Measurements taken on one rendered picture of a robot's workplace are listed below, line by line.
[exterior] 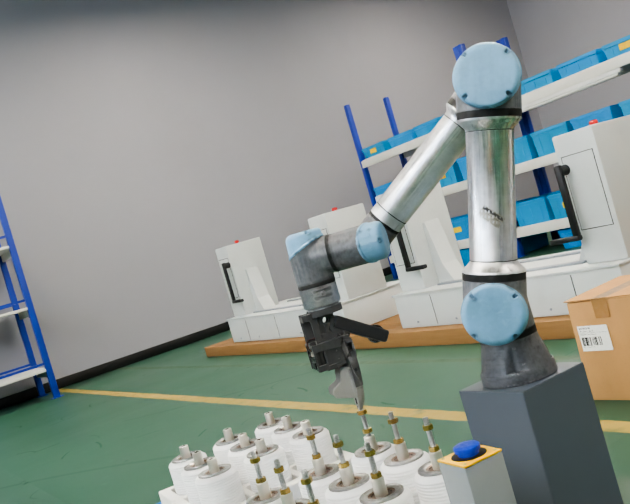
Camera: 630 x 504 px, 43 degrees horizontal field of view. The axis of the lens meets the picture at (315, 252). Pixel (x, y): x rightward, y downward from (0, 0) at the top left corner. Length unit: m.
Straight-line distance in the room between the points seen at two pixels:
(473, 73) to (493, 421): 0.68
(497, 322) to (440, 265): 2.73
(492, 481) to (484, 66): 0.69
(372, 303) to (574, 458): 3.27
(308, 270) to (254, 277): 4.45
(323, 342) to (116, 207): 6.58
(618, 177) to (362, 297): 1.99
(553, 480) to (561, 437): 0.08
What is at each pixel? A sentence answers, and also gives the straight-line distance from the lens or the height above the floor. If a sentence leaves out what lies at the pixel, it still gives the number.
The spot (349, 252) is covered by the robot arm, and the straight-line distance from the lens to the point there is 1.49.
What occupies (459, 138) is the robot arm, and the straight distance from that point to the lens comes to 1.59.
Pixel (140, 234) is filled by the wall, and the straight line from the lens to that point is 8.04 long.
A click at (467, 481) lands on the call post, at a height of 0.29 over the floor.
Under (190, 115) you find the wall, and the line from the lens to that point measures 8.53.
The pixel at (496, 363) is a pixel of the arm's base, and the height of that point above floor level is 0.35.
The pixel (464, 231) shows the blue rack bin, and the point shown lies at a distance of 7.66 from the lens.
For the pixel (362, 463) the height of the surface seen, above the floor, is 0.24.
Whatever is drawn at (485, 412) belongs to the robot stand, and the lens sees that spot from 1.64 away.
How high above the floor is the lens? 0.69
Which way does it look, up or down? 1 degrees down
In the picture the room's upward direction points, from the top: 16 degrees counter-clockwise
